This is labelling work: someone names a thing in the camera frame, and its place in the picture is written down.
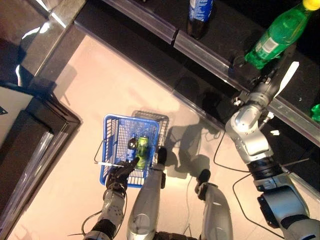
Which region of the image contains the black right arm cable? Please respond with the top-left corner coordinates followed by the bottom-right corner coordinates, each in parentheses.
top-left (213, 128), bottom-right (286, 240)

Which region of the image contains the black shelf board clear rail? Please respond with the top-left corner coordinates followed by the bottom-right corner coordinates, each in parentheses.
top-left (99, 0), bottom-right (191, 46)
top-left (173, 0), bottom-right (320, 133)

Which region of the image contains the dark store shelf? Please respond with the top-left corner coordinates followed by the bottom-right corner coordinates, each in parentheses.
top-left (73, 0), bottom-right (320, 181)

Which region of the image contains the dark robot waist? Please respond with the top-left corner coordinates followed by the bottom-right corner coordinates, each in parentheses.
top-left (157, 231), bottom-right (201, 240)

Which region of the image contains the green bottle in basket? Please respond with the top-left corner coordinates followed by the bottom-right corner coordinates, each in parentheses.
top-left (135, 135), bottom-right (150, 169)

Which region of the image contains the green Sprite bottle yellow cap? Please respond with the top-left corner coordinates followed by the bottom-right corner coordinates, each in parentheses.
top-left (310, 103), bottom-right (320, 123)
top-left (243, 0), bottom-right (318, 71)

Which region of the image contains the silver right robot leg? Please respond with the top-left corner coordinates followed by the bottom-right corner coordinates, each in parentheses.
top-left (194, 169), bottom-right (235, 240)

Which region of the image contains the blue plastic shopping basket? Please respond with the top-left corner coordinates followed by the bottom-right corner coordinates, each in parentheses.
top-left (93, 113), bottom-right (161, 188)

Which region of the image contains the black low display stand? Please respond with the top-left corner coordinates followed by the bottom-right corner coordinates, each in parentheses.
top-left (0, 79), bottom-right (83, 240)

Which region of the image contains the silver left robot leg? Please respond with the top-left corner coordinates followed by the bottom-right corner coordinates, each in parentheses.
top-left (126, 146), bottom-right (168, 240)

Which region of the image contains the small Pepsi cola bottle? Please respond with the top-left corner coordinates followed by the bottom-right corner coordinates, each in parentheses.
top-left (125, 133), bottom-right (139, 161)
top-left (187, 0), bottom-right (214, 40)

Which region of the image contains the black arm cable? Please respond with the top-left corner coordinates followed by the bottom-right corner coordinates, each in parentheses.
top-left (213, 128), bottom-right (286, 240)
top-left (67, 186), bottom-right (128, 240)

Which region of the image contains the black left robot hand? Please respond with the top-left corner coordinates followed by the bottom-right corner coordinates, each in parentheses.
top-left (104, 156), bottom-right (140, 197)

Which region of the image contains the silver robot leg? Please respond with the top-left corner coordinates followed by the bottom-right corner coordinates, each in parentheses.
top-left (126, 146), bottom-right (168, 240)
top-left (194, 169), bottom-right (235, 240)

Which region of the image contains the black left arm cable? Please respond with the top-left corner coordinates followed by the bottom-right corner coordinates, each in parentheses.
top-left (67, 186), bottom-right (128, 240)

